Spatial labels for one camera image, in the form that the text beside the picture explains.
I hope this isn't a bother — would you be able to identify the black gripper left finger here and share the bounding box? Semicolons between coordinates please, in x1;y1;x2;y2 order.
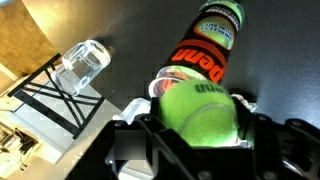
66;96;201;180

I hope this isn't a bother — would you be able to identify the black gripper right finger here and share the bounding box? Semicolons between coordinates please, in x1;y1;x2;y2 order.
234;99;320;180

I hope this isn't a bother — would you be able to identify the green tennis ball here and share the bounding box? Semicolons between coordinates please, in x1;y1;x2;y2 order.
159;79;240;148

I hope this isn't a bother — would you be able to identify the black round table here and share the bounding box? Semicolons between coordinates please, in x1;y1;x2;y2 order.
21;0;320;134

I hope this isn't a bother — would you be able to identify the clear glass mug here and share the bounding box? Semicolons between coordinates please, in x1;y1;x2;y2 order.
50;39;112;97

